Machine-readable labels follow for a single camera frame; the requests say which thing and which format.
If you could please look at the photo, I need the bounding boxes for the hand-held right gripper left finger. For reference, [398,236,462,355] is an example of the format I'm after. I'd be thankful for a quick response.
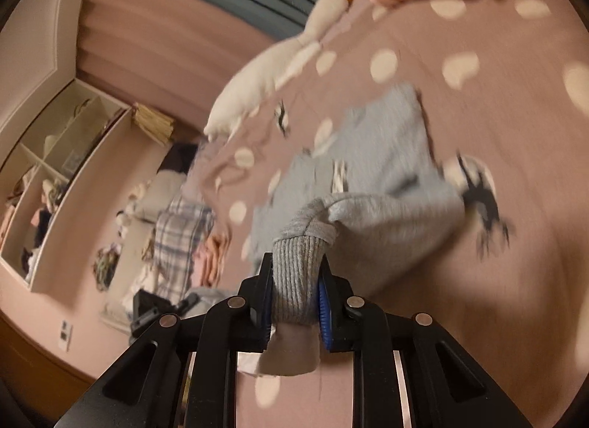
[53,252,275,428]

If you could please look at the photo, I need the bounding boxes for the dark cloth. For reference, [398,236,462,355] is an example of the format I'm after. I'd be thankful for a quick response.
[159,143,200,176]

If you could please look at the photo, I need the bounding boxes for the colourful cloth pile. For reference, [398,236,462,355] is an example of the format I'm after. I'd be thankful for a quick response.
[93,244,123,291]

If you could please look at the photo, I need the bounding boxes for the white goose plush toy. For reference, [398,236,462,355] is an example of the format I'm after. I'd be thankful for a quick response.
[204,0,360,142]

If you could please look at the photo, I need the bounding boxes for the yellow straw tassel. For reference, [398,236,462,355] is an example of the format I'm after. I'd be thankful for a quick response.
[133,103,176,146]

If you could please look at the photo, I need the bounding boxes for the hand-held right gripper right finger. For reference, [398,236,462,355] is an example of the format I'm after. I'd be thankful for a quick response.
[317,257,531,428]

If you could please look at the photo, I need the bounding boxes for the white open shelf cabinet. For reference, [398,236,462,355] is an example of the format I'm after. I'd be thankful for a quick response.
[0,78,133,293]

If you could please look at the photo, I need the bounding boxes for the plaid cloth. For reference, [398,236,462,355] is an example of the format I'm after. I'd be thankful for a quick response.
[154,200,215,304]

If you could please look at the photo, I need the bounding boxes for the pink curtain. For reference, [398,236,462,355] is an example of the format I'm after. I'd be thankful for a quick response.
[76,0,295,134]

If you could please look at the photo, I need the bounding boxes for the grey sweatshirt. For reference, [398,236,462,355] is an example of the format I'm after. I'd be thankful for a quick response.
[237,83,468,376]

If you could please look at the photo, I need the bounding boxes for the stack of pink clothes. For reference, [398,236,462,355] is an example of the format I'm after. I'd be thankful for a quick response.
[193,232,231,287]

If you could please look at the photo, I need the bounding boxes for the white wall socket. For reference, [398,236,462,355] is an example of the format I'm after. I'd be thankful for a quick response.
[58,320,74,352]

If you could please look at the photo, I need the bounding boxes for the pink polka dot bed sheet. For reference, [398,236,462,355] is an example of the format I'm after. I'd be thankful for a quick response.
[181,0,589,428]

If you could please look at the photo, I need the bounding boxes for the white pillow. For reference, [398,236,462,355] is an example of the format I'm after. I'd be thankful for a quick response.
[137,170,190,222]

